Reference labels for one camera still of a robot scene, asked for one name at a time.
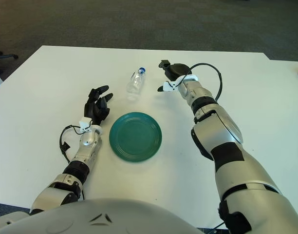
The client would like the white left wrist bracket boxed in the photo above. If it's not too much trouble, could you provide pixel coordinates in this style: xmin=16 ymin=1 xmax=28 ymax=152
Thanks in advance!
xmin=79 ymin=117 xmax=93 ymax=134

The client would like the black office chair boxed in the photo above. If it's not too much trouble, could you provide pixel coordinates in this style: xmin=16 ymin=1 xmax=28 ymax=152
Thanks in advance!
xmin=0 ymin=26 xmax=19 ymax=74

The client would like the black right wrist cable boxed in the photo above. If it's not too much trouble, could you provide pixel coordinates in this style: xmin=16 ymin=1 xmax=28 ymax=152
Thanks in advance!
xmin=187 ymin=62 xmax=224 ymax=100

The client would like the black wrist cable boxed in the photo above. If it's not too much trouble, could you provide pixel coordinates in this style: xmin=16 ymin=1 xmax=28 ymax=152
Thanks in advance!
xmin=187 ymin=62 xmax=224 ymax=100
xmin=59 ymin=125 xmax=81 ymax=164

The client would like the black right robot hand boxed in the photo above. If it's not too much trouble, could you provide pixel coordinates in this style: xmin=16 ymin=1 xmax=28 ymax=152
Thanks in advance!
xmin=157 ymin=59 xmax=191 ymax=93

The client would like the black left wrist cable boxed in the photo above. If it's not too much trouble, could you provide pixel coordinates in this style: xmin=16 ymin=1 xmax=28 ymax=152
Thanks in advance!
xmin=59 ymin=125 xmax=81 ymax=164

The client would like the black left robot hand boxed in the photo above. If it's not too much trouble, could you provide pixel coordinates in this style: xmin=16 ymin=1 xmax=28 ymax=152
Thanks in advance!
xmin=84 ymin=85 xmax=114 ymax=126

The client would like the green round plate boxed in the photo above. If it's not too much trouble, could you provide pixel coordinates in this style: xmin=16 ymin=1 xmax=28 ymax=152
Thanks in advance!
xmin=109 ymin=112 xmax=163 ymax=163

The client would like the clear bottle with blue cap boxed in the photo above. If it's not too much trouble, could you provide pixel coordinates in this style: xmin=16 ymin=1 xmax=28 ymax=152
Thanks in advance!
xmin=126 ymin=67 xmax=147 ymax=95

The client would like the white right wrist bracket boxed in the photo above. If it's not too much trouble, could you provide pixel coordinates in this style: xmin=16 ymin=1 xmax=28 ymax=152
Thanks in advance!
xmin=163 ymin=74 xmax=198 ymax=91

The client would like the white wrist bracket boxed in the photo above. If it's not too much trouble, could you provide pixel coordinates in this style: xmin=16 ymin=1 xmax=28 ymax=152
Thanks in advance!
xmin=163 ymin=74 xmax=198 ymax=91
xmin=79 ymin=117 xmax=93 ymax=134

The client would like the silver robot torso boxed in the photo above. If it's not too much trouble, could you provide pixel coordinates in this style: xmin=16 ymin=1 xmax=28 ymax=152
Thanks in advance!
xmin=0 ymin=198 xmax=201 ymax=234

